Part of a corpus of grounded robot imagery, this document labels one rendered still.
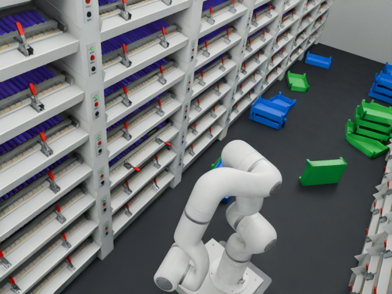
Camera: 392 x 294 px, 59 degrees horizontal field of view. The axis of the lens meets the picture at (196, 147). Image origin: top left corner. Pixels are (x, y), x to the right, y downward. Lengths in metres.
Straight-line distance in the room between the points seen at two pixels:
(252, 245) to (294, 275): 0.87
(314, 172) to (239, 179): 1.70
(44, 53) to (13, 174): 0.42
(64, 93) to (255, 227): 0.86
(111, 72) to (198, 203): 0.67
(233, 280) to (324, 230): 1.03
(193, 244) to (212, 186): 0.23
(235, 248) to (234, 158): 0.50
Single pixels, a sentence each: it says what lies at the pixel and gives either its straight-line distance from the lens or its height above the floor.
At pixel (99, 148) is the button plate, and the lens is 1.53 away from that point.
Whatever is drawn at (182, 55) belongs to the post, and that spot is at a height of 0.99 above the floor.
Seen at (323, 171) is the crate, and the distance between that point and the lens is 2.73.
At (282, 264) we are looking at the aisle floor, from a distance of 2.24.
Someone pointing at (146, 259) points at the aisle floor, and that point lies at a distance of 2.11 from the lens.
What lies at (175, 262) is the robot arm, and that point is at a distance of 1.24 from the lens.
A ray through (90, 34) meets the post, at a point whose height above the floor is 1.30.
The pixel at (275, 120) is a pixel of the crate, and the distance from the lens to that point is 3.20.
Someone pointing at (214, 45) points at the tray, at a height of 0.93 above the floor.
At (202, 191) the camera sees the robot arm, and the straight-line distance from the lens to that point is 1.01.
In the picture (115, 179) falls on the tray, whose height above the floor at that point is 0.52.
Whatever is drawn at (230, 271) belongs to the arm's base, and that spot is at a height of 0.43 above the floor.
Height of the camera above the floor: 1.79
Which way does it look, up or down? 39 degrees down
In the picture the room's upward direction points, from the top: 8 degrees clockwise
